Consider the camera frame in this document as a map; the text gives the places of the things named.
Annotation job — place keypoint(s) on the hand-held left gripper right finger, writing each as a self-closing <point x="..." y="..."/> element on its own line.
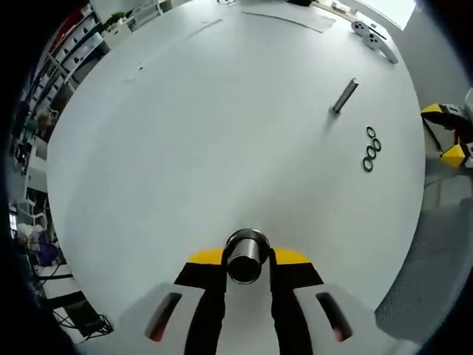
<point x="295" y="281"/>

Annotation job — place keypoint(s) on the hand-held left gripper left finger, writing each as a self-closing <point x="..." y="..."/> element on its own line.
<point x="199" y="281"/>

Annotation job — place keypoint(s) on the large threaded steel stud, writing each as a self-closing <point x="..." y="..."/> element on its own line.
<point x="245" y="259"/>

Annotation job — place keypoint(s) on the small threaded steel stud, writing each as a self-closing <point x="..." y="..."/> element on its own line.
<point x="344" y="97"/>

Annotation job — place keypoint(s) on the white game controller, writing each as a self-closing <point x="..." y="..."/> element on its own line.
<point x="373" y="38"/>

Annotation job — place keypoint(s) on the grey mesh office chair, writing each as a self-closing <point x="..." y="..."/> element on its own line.
<point x="425" y="273"/>

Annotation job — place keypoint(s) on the shelf with white bins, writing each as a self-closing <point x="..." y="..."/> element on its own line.
<point x="63" y="63"/>

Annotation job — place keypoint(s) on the small green potted plant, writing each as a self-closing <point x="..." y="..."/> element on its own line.
<point x="117" y="17"/>

